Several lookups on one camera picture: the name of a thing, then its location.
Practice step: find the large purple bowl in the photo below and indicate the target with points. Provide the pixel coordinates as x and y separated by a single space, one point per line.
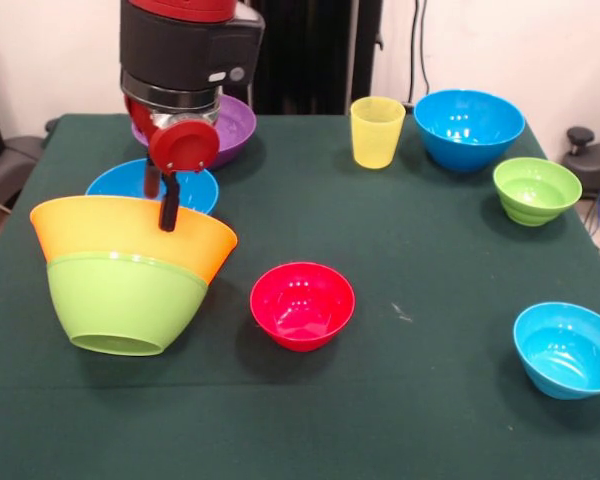
235 130

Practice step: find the black stand base with knob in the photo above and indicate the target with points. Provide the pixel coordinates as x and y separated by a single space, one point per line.
587 165

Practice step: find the large orange bowl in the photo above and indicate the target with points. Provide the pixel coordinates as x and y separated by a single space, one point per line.
110 230

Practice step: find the dark green tablecloth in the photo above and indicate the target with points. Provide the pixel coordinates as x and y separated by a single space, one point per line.
430 275

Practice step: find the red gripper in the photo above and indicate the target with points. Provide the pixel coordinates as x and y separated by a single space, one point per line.
182 147

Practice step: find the small light blue bowl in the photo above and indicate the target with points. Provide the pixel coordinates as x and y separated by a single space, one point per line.
565 350

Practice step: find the yellow cup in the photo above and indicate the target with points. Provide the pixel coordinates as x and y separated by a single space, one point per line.
377 135

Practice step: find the dark gray stand base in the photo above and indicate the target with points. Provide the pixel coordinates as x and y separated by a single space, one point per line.
10 165

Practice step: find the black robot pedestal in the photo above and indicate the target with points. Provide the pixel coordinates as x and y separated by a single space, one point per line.
310 50

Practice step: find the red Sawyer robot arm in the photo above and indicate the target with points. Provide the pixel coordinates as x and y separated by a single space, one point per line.
180 50

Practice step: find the small green bowl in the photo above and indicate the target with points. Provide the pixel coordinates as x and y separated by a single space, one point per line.
537 192

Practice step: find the large green bowl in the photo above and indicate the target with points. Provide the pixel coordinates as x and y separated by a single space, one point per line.
120 305

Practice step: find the small red bowl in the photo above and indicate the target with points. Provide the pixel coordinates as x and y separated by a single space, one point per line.
302 300

